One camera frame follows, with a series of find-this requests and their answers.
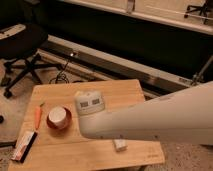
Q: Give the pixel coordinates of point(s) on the white bottle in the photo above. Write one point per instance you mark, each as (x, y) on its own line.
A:
(119, 145)

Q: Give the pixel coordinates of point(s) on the black office chair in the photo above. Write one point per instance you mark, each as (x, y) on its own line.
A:
(18, 47)

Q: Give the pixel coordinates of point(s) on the orange pepper with green stem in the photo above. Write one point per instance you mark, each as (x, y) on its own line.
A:
(38, 113)

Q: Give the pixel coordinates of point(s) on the red-brown bowl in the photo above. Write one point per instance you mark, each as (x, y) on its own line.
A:
(67, 121)

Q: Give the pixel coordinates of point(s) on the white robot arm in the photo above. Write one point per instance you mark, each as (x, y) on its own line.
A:
(182, 116)

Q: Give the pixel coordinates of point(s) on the black and white eraser box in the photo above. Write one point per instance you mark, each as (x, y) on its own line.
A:
(23, 147)

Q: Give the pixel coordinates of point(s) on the wooden table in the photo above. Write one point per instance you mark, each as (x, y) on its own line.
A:
(68, 150)

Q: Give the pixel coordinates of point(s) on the metal floor rail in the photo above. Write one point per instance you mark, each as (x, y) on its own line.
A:
(149, 75)

